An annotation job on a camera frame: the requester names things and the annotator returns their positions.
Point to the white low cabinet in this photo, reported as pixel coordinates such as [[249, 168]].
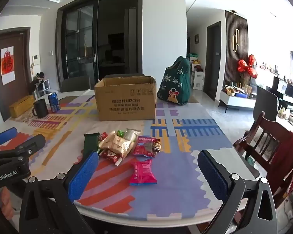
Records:
[[236, 101]]

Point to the red door poster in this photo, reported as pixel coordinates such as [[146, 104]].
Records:
[[7, 65]]

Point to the small white cabinet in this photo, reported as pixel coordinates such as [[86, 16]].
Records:
[[46, 85]]

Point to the dark green snack packet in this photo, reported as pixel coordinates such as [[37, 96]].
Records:
[[90, 141]]

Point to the beige snack packet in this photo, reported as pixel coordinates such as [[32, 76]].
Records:
[[109, 140], [123, 148]]

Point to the translucent white snack packet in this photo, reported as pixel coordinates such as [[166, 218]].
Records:
[[131, 134]]

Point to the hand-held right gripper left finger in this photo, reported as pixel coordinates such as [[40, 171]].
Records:
[[84, 175]]

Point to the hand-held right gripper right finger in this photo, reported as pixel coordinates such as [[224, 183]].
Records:
[[213, 175]]

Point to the person's left hand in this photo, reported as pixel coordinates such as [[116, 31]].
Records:
[[7, 202]]

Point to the red cloth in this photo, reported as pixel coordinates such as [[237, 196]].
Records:
[[287, 160]]

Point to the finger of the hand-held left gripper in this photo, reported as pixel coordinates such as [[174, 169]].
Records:
[[6, 135], [31, 141]]

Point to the grey dining chair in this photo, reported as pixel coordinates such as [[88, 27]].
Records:
[[124, 75], [75, 84]]

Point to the green candy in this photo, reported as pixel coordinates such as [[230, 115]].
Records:
[[120, 133]]

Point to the dark purple snack packet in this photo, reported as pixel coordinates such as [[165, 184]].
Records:
[[157, 146]]

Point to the large pink snack packet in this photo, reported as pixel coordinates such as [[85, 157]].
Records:
[[142, 147]]

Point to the dark grey upholstered chair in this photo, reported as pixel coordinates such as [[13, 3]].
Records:
[[266, 102]]

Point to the reddish wooden chair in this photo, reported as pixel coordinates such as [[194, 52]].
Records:
[[258, 136]]

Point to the red wrapped candy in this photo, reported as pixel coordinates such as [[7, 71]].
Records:
[[103, 136]]

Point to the brown entrance door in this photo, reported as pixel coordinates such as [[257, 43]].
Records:
[[19, 78]]

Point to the green snowflake tote bag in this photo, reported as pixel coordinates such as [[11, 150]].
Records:
[[175, 82]]

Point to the black sliding glass door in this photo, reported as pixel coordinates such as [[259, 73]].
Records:
[[100, 36]]

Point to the small pink snack packet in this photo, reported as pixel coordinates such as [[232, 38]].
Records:
[[142, 173]]

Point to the colourful printed tablecloth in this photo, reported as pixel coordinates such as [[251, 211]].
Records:
[[180, 136]]

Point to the red foil bow balloon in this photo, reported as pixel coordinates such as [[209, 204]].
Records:
[[246, 67]]

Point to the yellow wooden box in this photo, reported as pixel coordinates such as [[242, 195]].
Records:
[[20, 106]]

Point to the black mug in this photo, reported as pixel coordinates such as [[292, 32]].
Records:
[[41, 109]]

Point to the blue soda can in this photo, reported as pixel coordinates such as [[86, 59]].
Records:
[[54, 102]]

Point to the white storage cart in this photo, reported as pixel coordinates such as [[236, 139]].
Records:
[[198, 80]]

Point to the red white snack packet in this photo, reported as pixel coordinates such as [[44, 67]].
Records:
[[111, 156]]

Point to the brown cardboard box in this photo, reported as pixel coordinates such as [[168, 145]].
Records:
[[124, 102]]

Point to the white wall intercom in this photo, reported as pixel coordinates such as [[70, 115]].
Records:
[[36, 59]]

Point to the small framed wall picture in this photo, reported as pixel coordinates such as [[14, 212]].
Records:
[[196, 39]]

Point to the gold oval wall ornament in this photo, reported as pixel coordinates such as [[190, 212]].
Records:
[[236, 37]]

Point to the dark hallway door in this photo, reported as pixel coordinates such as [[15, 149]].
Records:
[[212, 61]]

